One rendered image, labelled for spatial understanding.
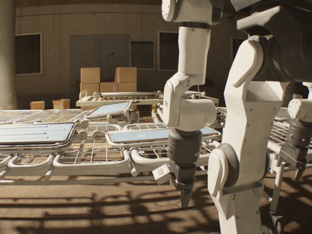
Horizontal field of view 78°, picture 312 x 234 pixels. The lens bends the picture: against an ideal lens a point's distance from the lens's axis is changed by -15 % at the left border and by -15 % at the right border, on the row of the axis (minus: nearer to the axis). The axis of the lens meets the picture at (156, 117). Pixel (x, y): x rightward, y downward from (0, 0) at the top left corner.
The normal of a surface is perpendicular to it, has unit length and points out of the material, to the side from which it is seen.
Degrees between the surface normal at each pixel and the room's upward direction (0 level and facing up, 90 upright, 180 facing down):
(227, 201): 90
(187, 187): 101
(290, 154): 90
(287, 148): 90
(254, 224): 60
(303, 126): 54
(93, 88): 90
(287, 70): 126
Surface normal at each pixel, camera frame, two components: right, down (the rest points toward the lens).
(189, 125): 0.23, 0.36
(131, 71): 0.33, 0.16
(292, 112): -0.97, 0.04
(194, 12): -0.12, 0.35
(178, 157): -0.45, 0.30
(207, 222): 0.00, -0.99
